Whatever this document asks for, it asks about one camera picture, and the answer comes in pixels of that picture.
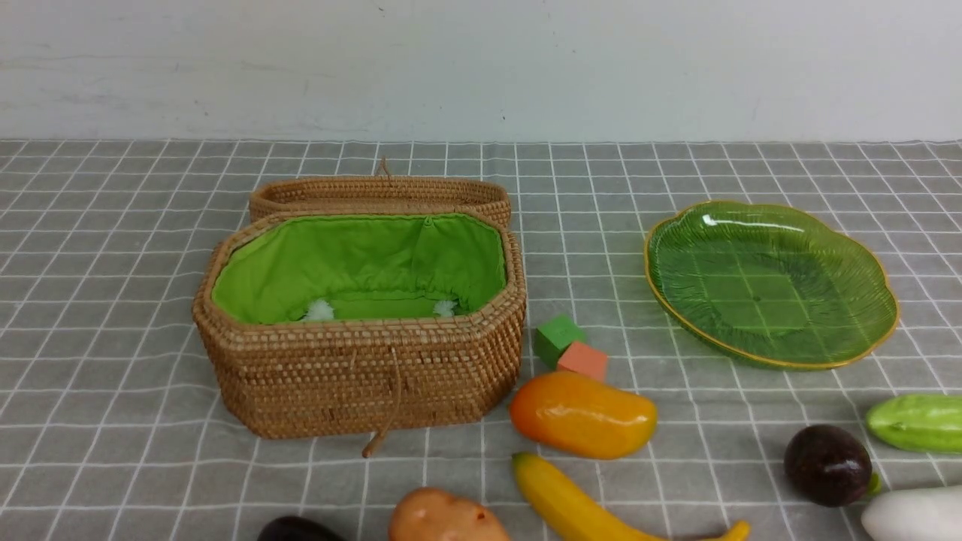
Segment orange yellow toy mango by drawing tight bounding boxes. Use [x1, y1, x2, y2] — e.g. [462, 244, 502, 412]
[508, 372, 658, 460]

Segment yellow toy banana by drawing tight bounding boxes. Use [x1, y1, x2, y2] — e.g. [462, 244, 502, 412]
[512, 452, 751, 541]

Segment brown toy potato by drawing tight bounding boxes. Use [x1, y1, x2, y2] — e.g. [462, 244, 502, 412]
[388, 487, 510, 540]

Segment dark purple toy eggplant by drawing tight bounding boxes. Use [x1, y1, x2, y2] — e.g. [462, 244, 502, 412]
[256, 515, 346, 541]

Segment dark red passion fruit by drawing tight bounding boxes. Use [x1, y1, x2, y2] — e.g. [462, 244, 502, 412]
[783, 424, 879, 508]

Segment light green toy cucumber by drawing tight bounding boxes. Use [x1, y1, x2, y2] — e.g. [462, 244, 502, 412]
[866, 394, 961, 455]

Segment white toy radish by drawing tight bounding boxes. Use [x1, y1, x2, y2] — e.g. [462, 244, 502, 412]
[861, 485, 961, 540]

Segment green cube block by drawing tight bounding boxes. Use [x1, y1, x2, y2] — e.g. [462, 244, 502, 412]
[532, 314, 587, 370]

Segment woven rattan basket lid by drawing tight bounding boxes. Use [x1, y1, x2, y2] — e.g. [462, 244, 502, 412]
[248, 159, 512, 228]

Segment orange cube block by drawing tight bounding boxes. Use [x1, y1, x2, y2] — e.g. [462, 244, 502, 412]
[556, 341, 609, 383]

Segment woven rattan basket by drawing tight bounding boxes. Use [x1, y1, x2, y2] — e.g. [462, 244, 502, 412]
[192, 210, 527, 456]

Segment green glass plate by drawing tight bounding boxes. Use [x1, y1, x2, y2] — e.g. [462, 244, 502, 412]
[643, 200, 900, 372]

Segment grey checked tablecloth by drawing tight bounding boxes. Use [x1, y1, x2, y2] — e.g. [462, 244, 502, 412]
[1, 140, 961, 540]

